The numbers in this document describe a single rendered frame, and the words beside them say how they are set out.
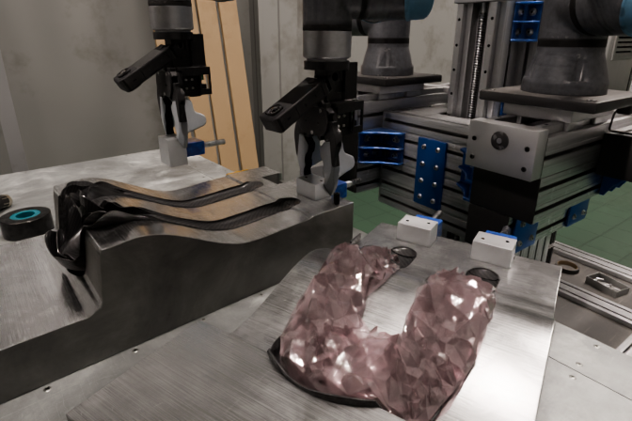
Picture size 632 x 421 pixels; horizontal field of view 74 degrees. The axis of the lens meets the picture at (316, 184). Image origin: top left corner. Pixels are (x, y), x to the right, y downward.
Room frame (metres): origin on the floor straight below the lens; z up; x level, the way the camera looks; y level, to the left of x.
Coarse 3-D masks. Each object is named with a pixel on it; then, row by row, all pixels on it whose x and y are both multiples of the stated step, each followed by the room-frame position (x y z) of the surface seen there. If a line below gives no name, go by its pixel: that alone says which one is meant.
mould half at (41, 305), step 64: (192, 192) 0.69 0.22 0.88; (256, 192) 0.68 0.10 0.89; (0, 256) 0.51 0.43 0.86; (128, 256) 0.41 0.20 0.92; (192, 256) 0.45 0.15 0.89; (256, 256) 0.51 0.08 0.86; (0, 320) 0.37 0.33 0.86; (64, 320) 0.37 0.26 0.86; (128, 320) 0.40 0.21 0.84; (0, 384) 0.32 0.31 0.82
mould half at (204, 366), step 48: (384, 240) 0.56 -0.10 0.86; (288, 288) 0.39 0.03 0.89; (384, 288) 0.37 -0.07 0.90; (528, 288) 0.44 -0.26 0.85; (192, 336) 0.28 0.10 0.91; (240, 336) 0.33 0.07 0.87; (528, 336) 0.30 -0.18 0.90; (144, 384) 0.23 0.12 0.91; (192, 384) 0.23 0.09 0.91; (240, 384) 0.23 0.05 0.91; (288, 384) 0.23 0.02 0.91; (480, 384) 0.26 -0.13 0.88; (528, 384) 0.26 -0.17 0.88
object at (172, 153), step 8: (160, 136) 0.81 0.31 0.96; (168, 136) 0.81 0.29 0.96; (176, 136) 0.81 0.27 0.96; (160, 144) 0.81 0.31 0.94; (168, 144) 0.78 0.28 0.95; (176, 144) 0.79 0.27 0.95; (192, 144) 0.81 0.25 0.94; (200, 144) 0.82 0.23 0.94; (208, 144) 0.85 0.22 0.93; (216, 144) 0.86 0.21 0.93; (224, 144) 0.88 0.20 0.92; (160, 152) 0.81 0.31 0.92; (168, 152) 0.78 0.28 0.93; (176, 152) 0.79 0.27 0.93; (184, 152) 0.80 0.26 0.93; (192, 152) 0.81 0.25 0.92; (200, 152) 0.82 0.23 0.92; (168, 160) 0.78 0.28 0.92; (176, 160) 0.79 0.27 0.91; (184, 160) 0.80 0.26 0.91
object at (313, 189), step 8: (304, 176) 0.68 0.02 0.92; (312, 176) 0.68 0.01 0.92; (296, 184) 0.67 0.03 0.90; (304, 184) 0.66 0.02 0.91; (312, 184) 0.64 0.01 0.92; (320, 184) 0.64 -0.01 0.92; (344, 184) 0.68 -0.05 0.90; (352, 184) 0.72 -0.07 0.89; (296, 192) 0.67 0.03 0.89; (304, 192) 0.66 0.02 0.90; (312, 192) 0.64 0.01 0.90; (320, 192) 0.64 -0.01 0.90; (344, 192) 0.68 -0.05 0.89
